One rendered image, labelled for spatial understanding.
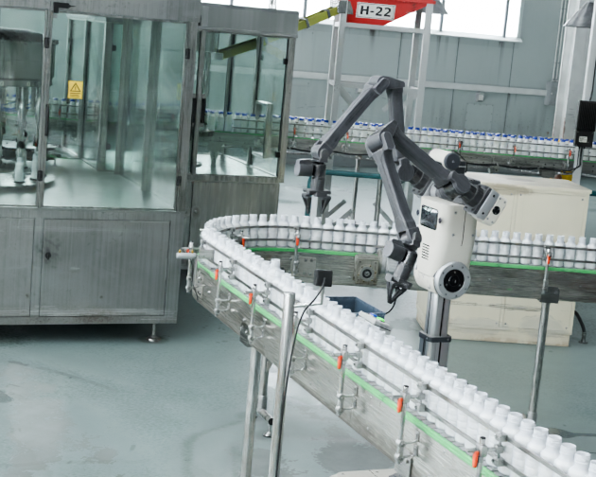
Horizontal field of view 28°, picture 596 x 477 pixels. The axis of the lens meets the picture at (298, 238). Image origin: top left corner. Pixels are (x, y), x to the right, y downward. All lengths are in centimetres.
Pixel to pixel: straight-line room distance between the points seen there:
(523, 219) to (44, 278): 345
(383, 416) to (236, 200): 629
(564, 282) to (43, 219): 325
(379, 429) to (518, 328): 516
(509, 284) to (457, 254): 168
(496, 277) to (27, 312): 304
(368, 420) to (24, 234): 411
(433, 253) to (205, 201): 526
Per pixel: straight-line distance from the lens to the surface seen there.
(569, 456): 305
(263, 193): 1004
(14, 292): 771
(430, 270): 482
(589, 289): 660
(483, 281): 644
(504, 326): 892
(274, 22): 993
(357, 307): 545
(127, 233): 777
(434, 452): 354
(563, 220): 887
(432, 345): 493
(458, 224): 478
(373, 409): 390
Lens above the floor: 211
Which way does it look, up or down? 10 degrees down
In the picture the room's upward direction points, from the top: 5 degrees clockwise
